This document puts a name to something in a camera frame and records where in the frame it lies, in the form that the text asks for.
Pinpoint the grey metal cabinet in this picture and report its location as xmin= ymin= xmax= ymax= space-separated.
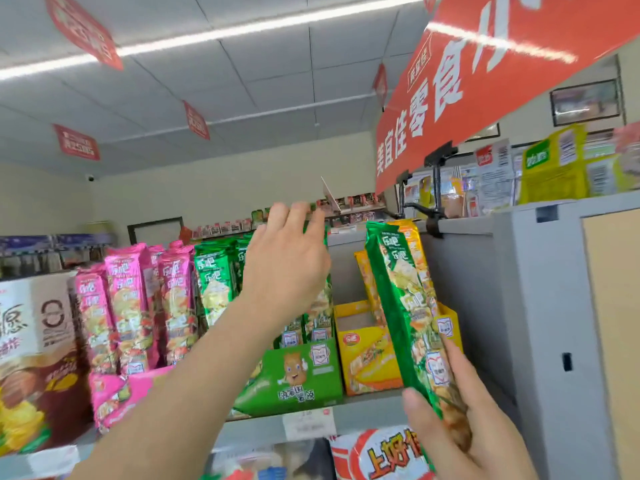
xmin=419 ymin=190 xmax=640 ymax=480

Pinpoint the person's right hand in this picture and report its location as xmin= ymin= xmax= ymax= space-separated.
xmin=401 ymin=335 xmax=538 ymax=480

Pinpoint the ceiling light strip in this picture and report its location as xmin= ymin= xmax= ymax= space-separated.
xmin=0 ymin=0 xmax=443 ymax=81

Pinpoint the pink cardboard display box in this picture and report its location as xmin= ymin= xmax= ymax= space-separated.
xmin=90 ymin=366 xmax=176 ymax=435

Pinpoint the yellow snack packet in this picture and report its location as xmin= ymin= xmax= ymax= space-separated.
xmin=387 ymin=219 xmax=441 ymax=318
xmin=354 ymin=251 xmax=387 ymax=325

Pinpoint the blue purple shelf display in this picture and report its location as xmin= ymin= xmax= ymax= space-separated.
xmin=0 ymin=233 xmax=117 ymax=279

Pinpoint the black framed board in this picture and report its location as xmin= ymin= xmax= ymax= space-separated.
xmin=127 ymin=217 xmax=185 ymax=246

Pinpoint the black sign clamp holder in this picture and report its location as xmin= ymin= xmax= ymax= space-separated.
xmin=395 ymin=141 xmax=459 ymax=239

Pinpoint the green snack packet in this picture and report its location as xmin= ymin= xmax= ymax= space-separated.
xmin=365 ymin=221 xmax=473 ymax=453

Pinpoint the brown and white snack box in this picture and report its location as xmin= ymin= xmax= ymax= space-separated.
xmin=0 ymin=272 xmax=94 ymax=458

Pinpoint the white labelled carton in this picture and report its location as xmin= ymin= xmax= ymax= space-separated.
xmin=474 ymin=139 xmax=516 ymax=215

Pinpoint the white shelf price label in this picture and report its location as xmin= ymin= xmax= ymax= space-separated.
xmin=281 ymin=408 xmax=338 ymax=442

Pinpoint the white ceiling rail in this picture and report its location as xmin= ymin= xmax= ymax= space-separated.
xmin=107 ymin=91 xmax=379 ymax=144

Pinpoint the grey shelf board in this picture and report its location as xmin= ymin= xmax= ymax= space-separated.
xmin=0 ymin=389 xmax=418 ymax=480

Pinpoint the row of green snack packets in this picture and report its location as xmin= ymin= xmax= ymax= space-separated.
xmin=194 ymin=220 xmax=335 ymax=348

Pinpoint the large red banner sign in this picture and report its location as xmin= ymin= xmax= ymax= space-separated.
xmin=375 ymin=0 xmax=640 ymax=195

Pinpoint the row of pink snack packets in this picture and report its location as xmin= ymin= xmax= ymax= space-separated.
xmin=75 ymin=240 xmax=201 ymax=376

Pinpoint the person's left hand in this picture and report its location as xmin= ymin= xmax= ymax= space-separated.
xmin=239 ymin=201 xmax=332 ymax=335

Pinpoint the person's left forearm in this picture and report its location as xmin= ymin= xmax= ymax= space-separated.
xmin=67 ymin=295 xmax=301 ymax=480

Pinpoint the yellow cardboard display box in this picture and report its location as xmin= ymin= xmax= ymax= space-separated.
xmin=333 ymin=300 xmax=464 ymax=397

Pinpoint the clear snack bag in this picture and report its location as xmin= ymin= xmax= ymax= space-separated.
xmin=202 ymin=437 xmax=335 ymax=480

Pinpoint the black framed wall picture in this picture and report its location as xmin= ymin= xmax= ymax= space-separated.
xmin=549 ymin=78 xmax=623 ymax=127

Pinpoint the row of red background packets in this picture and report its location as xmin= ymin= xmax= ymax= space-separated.
xmin=192 ymin=192 xmax=387 ymax=240

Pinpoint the red and white snack bag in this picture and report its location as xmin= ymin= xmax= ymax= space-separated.
xmin=329 ymin=425 xmax=437 ymax=480

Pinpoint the yellow green carton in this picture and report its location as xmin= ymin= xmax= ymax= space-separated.
xmin=518 ymin=123 xmax=589 ymax=205
xmin=584 ymin=154 xmax=640 ymax=198

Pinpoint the green cardboard display box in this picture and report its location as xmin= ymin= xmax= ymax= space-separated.
xmin=232 ymin=339 xmax=345 ymax=418

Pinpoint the red hanging ceiling sign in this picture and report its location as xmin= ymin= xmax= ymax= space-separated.
xmin=53 ymin=124 xmax=101 ymax=161
xmin=45 ymin=0 xmax=124 ymax=72
xmin=372 ymin=63 xmax=389 ymax=106
xmin=182 ymin=100 xmax=211 ymax=141

